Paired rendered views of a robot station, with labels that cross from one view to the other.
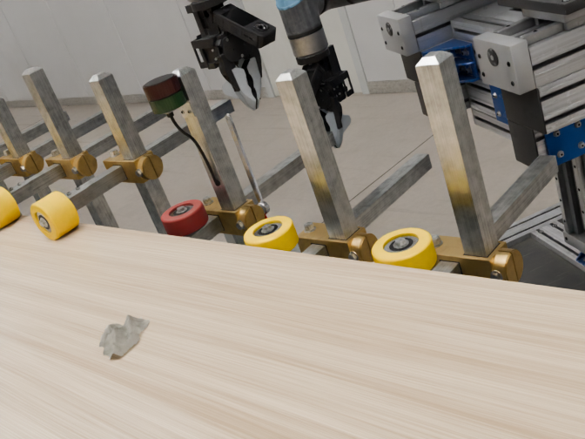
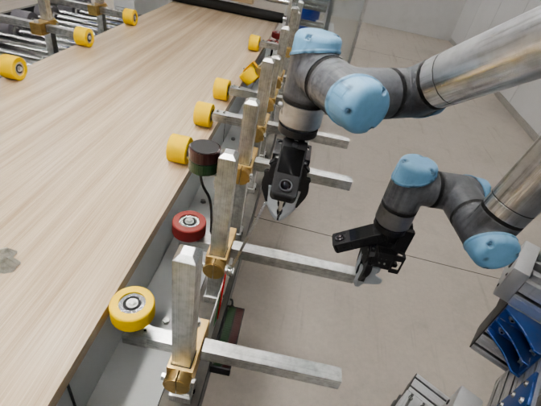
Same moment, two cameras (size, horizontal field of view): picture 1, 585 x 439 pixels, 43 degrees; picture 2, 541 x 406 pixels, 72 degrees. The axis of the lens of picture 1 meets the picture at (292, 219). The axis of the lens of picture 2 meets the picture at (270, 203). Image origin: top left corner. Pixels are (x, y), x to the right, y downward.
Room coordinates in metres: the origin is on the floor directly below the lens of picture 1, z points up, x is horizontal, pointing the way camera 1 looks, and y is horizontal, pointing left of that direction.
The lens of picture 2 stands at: (0.87, -0.39, 1.50)
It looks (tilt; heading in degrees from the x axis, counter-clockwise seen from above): 37 degrees down; 41
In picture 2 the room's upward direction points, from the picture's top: 12 degrees clockwise
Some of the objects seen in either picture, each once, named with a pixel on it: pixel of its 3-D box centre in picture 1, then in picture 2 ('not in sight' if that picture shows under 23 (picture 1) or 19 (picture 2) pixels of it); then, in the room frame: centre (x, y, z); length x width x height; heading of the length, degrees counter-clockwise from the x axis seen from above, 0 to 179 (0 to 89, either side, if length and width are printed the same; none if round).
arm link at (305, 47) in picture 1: (307, 43); (394, 213); (1.53, -0.16, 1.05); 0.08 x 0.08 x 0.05
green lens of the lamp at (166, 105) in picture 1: (167, 100); (204, 163); (1.24, 0.13, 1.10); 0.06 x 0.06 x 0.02
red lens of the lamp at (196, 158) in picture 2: (161, 86); (204, 151); (1.24, 0.13, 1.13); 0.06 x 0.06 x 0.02
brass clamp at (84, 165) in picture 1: (72, 165); (258, 126); (1.67, 0.43, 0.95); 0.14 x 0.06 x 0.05; 40
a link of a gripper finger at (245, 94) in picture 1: (234, 90); (274, 196); (1.34, 0.02, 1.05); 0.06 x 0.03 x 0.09; 40
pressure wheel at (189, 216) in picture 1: (191, 234); (188, 237); (1.24, 0.18, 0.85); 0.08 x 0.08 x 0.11
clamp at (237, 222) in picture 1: (230, 217); (219, 250); (1.28, 0.11, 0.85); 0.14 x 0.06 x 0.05; 40
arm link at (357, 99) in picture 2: not in sight; (355, 95); (1.33, -0.10, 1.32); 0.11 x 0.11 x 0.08; 73
